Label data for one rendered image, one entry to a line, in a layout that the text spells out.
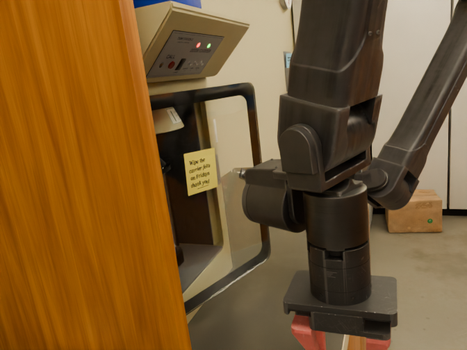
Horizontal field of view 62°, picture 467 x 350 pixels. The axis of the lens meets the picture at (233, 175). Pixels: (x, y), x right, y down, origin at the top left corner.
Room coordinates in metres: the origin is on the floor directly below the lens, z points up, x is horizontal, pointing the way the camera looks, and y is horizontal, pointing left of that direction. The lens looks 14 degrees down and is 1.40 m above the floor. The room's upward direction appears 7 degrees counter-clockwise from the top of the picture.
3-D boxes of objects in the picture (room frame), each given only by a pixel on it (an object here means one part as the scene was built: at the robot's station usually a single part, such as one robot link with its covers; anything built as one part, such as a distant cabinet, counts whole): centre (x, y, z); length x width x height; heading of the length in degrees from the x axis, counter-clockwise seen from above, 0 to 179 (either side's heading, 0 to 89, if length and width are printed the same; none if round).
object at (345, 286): (0.34, -0.09, 1.21); 0.10 x 0.07 x 0.07; 67
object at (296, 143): (0.36, -0.06, 1.30); 0.11 x 0.09 x 0.12; 41
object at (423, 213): (3.05, -1.46, 0.14); 0.41 x 0.33 x 0.29; 73
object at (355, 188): (0.34, -0.09, 1.27); 0.07 x 0.06 x 0.07; 41
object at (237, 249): (0.71, 0.04, 1.19); 0.30 x 0.01 x 0.40; 136
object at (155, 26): (0.72, 0.04, 1.46); 0.32 x 0.11 x 0.10; 157
